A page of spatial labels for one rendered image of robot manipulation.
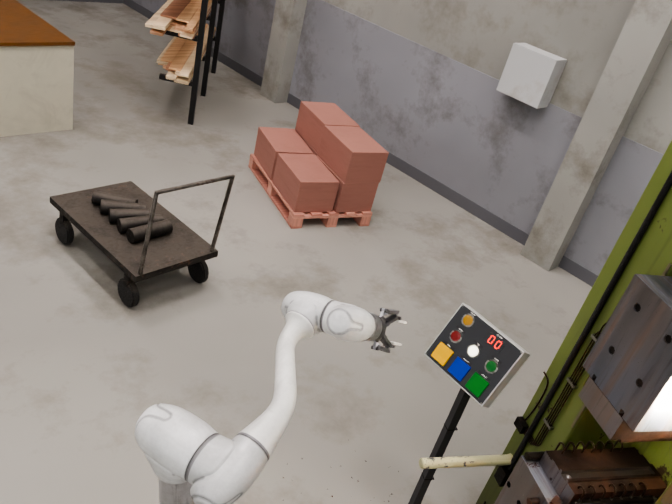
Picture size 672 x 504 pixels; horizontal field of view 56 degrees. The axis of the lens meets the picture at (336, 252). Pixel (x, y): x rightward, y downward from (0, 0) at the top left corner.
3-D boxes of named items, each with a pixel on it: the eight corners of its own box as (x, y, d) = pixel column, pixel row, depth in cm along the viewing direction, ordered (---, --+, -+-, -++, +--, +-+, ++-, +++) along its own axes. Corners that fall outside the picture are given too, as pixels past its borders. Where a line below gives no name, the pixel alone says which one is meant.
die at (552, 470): (565, 508, 227) (575, 492, 222) (538, 462, 243) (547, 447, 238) (658, 501, 240) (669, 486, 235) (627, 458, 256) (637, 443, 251)
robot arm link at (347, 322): (381, 312, 189) (344, 301, 196) (357, 307, 176) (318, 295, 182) (371, 348, 188) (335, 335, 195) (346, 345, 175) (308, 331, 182)
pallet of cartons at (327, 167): (315, 164, 655) (330, 99, 618) (377, 225, 573) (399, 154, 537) (238, 166, 609) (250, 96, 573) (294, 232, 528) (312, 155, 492)
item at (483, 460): (421, 472, 267) (424, 464, 264) (416, 462, 271) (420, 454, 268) (511, 468, 281) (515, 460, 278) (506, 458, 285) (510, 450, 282)
